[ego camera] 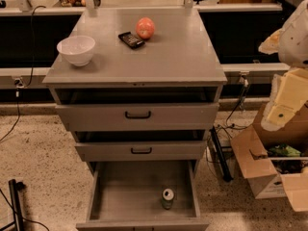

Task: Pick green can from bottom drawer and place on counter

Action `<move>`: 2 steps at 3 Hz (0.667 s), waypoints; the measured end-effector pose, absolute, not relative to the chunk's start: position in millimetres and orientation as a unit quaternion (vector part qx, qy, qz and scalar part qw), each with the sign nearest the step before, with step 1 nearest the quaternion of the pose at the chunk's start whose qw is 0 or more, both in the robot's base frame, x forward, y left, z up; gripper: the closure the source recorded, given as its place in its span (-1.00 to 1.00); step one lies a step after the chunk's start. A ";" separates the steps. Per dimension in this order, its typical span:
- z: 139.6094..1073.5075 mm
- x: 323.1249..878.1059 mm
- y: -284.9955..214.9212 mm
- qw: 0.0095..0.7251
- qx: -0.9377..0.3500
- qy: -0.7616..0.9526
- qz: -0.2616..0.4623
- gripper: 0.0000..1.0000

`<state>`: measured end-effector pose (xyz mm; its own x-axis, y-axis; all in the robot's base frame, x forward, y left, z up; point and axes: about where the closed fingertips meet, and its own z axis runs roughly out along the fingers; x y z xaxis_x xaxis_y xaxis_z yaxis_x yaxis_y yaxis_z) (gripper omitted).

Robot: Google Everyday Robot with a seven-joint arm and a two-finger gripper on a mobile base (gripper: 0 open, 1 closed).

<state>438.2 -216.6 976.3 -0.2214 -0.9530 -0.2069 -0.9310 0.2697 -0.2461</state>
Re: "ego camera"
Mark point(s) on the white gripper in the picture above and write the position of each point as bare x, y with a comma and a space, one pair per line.
295, 46

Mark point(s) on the green soda can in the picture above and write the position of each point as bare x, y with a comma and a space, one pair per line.
167, 198

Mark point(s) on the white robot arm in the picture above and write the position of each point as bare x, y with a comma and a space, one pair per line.
293, 45

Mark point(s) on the grey top drawer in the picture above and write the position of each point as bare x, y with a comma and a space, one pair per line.
117, 109

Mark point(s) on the grey drawer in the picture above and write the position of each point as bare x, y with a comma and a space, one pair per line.
127, 196
140, 145
117, 109

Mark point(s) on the grey drawer cabinet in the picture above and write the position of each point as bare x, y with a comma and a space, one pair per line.
178, 55

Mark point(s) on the grey bottom drawer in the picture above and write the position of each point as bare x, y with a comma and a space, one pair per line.
127, 196

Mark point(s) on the grey middle drawer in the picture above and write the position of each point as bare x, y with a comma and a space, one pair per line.
140, 145

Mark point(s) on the green bag in box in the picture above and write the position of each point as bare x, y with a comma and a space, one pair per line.
283, 150

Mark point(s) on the cardboard box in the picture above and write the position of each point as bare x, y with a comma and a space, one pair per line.
250, 148

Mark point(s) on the black bar on floor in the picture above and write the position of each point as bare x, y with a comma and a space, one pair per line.
226, 175

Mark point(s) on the red apple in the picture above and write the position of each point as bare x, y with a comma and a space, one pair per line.
145, 28

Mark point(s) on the black phone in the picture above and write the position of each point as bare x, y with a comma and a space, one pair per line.
130, 40

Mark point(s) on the white bowl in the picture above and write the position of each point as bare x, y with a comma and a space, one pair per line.
77, 50

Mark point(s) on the black stand at left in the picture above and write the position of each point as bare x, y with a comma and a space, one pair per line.
14, 204

